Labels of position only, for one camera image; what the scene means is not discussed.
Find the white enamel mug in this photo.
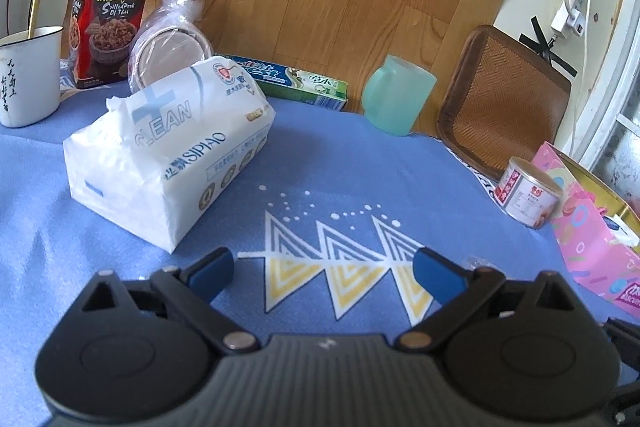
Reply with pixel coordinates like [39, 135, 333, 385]
[0, 25, 66, 129]

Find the blue printed tablecloth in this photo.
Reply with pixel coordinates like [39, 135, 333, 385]
[0, 56, 640, 427]

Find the black tape cross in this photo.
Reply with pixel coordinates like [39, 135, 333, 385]
[519, 16, 576, 78]

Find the brown woven seat cushion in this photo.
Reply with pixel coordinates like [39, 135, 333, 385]
[436, 25, 573, 182]

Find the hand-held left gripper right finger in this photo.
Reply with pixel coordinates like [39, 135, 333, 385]
[394, 248, 597, 352]

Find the green plastic cup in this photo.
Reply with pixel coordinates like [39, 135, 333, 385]
[361, 54, 439, 138]

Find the white window frame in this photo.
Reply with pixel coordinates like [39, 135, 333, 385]
[574, 0, 640, 219]

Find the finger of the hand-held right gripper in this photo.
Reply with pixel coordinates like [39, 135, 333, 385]
[602, 316, 640, 351]

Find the white tissue pack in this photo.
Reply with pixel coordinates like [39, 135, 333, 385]
[63, 55, 277, 254]

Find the white labelled food can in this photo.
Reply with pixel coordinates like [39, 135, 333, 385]
[494, 156, 565, 231]

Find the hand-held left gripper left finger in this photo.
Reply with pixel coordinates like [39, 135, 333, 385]
[80, 247, 261, 353]

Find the red snack box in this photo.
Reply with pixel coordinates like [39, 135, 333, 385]
[69, 0, 163, 90]

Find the wooden stick in mug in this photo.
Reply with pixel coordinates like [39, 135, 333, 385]
[27, 0, 41, 40]

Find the pink biscuit tin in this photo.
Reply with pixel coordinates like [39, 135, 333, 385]
[529, 142, 640, 321]

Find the white plug adapter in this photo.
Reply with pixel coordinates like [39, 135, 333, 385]
[551, 4, 586, 39]

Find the green toothpaste box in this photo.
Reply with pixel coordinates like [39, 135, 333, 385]
[217, 52, 350, 112]

